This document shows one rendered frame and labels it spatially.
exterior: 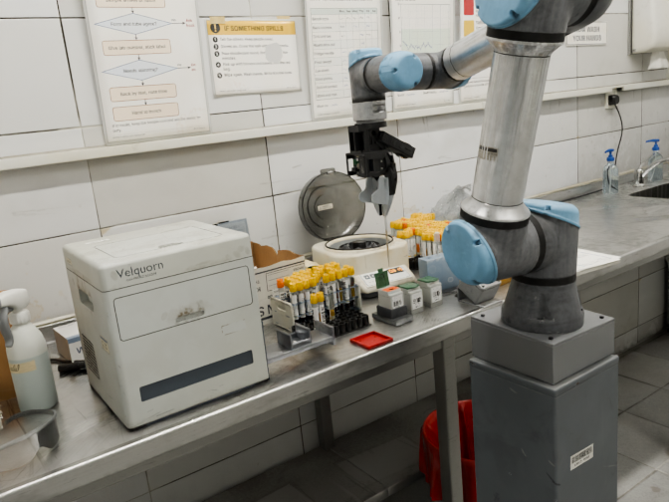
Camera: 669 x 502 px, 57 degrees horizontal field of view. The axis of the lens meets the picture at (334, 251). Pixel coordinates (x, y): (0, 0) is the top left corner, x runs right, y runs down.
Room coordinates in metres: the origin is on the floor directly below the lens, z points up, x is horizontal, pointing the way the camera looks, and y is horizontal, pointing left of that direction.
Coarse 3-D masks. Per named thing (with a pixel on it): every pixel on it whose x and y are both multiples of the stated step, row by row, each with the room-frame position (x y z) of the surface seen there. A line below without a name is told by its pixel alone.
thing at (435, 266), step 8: (432, 256) 1.59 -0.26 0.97; (440, 256) 1.58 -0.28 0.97; (424, 264) 1.56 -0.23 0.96; (432, 264) 1.55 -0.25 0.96; (440, 264) 1.56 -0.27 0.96; (424, 272) 1.56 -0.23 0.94; (432, 272) 1.55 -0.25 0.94; (440, 272) 1.56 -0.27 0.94; (448, 272) 1.57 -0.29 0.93; (440, 280) 1.56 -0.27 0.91; (448, 280) 1.57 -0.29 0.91; (456, 280) 1.59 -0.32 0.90; (448, 288) 1.57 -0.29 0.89; (456, 288) 1.57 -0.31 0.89
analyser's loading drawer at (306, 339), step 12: (300, 324) 1.24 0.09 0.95; (324, 324) 1.26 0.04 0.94; (288, 336) 1.19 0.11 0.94; (300, 336) 1.24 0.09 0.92; (312, 336) 1.25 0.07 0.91; (324, 336) 1.24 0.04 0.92; (276, 348) 1.20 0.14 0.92; (288, 348) 1.20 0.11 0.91; (300, 348) 1.19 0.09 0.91; (312, 348) 1.21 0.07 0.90; (276, 360) 1.16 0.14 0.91
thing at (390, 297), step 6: (384, 288) 1.42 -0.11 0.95; (390, 288) 1.42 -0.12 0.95; (396, 288) 1.41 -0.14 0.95; (378, 294) 1.42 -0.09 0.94; (384, 294) 1.40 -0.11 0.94; (390, 294) 1.39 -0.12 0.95; (396, 294) 1.39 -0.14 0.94; (402, 294) 1.40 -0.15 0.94; (378, 300) 1.42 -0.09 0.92; (384, 300) 1.40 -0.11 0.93; (390, 300) 1.38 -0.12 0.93; (396, 300) 1.39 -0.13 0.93; (402, 300) 1.40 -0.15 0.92; (384, 306) 1.40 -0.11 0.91; (390, 306) 1.38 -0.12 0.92; (396, 306) 1.39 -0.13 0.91
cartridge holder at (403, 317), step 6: (378, 306) 1.41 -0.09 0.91; (402, 306) 1.40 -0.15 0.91; (378, 312) 1.41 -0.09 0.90; (384, 312) 1.40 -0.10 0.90; (390, 312) 1.38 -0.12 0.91; (396, 312) 1.38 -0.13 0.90; (402, 312) 1.39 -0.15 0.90; (378, 318) 1.41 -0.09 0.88; (384, 318) 1.39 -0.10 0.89; (390, 318) 1.38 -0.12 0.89; (396, 318) 1.38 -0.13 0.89; (402, 318) 1.38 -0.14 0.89; (408, 318) 1.38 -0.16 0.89; (396, 324) 1.36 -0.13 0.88
